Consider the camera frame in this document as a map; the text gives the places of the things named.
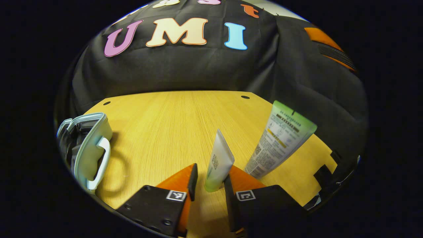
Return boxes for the small white green cream tube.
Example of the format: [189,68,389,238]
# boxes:
[204,129,235,193]

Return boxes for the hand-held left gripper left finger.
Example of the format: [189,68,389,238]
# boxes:
[116,163,199,238]

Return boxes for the black backdrop cloth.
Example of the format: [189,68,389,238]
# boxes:
[55,0,369,185]

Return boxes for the light blue suitcase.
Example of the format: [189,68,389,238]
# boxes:
[56,112,113,192]

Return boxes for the large green white cream tube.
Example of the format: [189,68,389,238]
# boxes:
[245,100,318,179]

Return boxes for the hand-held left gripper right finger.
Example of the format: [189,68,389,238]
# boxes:
[223,165,309,233]

